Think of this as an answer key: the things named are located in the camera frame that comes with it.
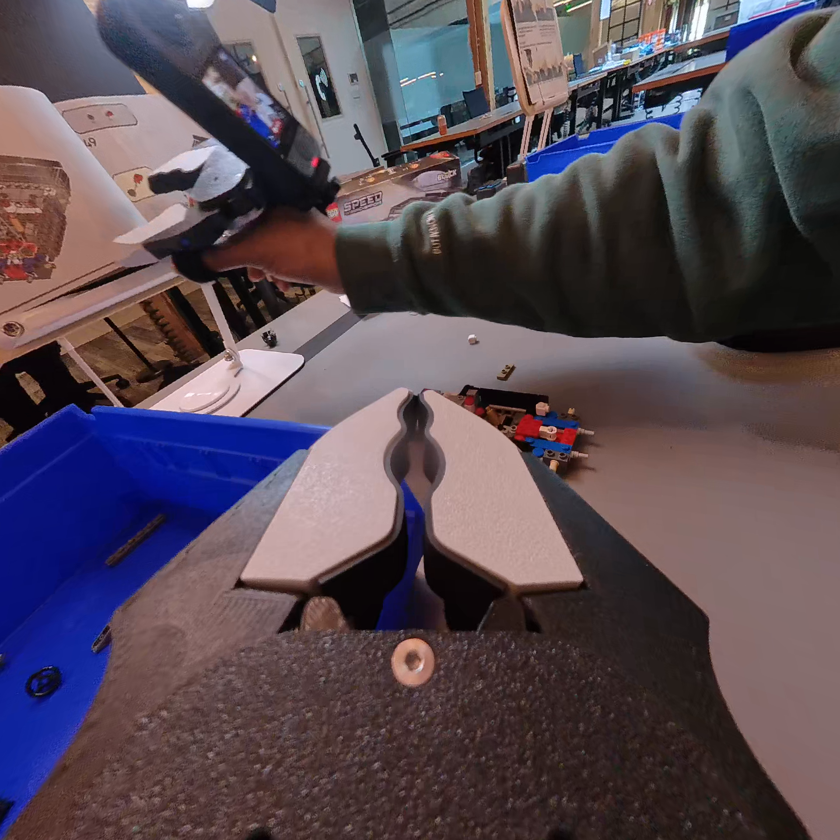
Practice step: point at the small lego bricks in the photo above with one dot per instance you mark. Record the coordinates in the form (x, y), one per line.
(131, 538)

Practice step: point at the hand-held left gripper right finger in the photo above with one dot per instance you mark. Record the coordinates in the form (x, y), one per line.
(505, 519)

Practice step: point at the poster on wooden easel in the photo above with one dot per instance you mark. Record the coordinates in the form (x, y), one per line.
(536, 53)

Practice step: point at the blue bin with white label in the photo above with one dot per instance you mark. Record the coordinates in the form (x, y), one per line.
(578, 151)

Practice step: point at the partly built lego car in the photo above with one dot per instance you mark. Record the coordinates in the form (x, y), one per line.
(538, 427)

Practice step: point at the small white lego piece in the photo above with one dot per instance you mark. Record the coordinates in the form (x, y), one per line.
(505, 372)

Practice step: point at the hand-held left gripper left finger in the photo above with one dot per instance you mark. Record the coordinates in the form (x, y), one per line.
(328, 519)

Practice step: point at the person's right forearm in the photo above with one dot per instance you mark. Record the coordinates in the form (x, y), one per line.
(630, 223)

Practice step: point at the open instruction booklet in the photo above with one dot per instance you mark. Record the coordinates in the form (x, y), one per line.
(53, 197)

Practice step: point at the blue plastic bin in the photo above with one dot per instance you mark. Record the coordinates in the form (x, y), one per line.
(79, 486)
(768, 26)

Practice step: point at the long wooden table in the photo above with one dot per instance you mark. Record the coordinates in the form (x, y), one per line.
(460, 131)

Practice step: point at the lego set box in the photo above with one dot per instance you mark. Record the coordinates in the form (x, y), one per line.
(394, 190)

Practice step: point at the white book stand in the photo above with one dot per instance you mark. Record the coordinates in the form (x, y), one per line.
(223, 387)

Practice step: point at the person's right hand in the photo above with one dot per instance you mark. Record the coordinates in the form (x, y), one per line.
(295, 250)

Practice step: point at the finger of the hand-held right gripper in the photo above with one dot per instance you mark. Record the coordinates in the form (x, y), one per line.
(177, 230)
(204, 171)

